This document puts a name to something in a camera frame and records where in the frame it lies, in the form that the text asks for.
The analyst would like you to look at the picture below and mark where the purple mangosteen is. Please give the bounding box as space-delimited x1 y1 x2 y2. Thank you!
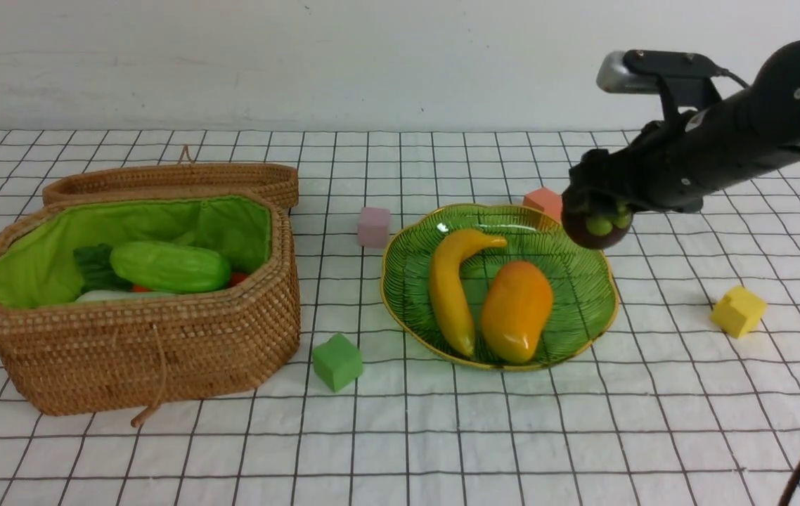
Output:
561 206 633 250

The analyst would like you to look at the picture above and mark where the woven rattan basket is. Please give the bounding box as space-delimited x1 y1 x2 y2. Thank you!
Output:
0 187 301 427

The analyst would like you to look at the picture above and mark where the green foam cube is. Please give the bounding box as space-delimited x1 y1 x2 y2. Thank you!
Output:
312 333 363 393

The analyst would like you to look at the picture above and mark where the pink foam cube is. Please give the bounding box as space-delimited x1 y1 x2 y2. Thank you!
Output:
357 206 392 249

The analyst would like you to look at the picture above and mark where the green cucumber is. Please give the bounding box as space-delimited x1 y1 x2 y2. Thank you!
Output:
110 240 232 294

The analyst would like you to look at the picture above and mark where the yellow foam cube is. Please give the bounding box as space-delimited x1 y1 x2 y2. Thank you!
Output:
711 285 768 339

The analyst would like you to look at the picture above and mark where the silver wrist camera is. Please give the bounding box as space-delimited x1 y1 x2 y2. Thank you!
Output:
595 49 721 122

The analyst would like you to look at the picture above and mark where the orange mango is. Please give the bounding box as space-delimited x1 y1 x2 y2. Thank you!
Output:
480 260 555 364

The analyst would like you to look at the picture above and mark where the orange foam cube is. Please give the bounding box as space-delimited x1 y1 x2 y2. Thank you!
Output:
522 187 562 223

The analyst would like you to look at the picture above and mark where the green glass leaf plate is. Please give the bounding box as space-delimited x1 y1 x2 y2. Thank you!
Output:
381 204 619 371

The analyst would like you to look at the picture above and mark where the white radish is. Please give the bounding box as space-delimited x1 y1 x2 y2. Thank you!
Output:
73 290 176 304

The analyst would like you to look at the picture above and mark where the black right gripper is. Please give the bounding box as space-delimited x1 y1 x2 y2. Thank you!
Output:
562 39 800 216

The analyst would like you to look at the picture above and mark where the yellow banana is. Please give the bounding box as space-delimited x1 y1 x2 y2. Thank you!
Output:
428 228 508 358

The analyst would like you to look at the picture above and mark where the woven rattan basket lid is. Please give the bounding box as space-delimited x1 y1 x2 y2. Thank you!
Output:
42 146 299 209

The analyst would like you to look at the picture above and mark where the orange carrot with leaves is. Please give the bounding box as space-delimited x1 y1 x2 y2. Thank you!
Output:
73 244 248 292

